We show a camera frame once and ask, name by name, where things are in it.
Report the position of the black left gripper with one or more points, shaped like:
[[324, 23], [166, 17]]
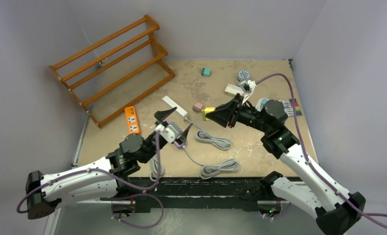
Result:
[[161, 116]]

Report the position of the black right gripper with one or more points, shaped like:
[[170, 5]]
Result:
[[221, 114]]

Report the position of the white power strip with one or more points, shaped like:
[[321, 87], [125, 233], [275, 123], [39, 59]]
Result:
[[181, 111]]

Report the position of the purple power strip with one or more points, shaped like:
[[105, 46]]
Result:
[[179, 143]]

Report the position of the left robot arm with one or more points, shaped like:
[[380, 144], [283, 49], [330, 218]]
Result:
[[103, 178]]

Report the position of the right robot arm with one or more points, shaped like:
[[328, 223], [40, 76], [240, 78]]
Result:
[[334, 208]]

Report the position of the pink charger plug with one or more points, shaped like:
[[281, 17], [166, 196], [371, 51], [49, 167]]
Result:
[[198, 107]]

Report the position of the teal charger plug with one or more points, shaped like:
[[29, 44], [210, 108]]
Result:
[[206, 72]]

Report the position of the small white green box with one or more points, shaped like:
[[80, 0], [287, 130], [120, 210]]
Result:
[[233, 90]]

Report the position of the orange power strip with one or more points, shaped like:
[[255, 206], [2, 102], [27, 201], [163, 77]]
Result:
[[132, 121]]

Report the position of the blue white oval toy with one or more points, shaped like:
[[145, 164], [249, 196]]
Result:
[[260, 103]]

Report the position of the round blue white jar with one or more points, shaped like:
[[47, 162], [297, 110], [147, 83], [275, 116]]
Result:
[[242, 75]]

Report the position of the coloured marker pen set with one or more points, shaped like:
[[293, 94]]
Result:
[[291, 107]]

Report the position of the wooden shoe rack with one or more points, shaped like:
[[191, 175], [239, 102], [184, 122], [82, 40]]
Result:
[[94, 68]]

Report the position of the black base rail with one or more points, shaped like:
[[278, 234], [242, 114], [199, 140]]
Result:
[[245, 193]]

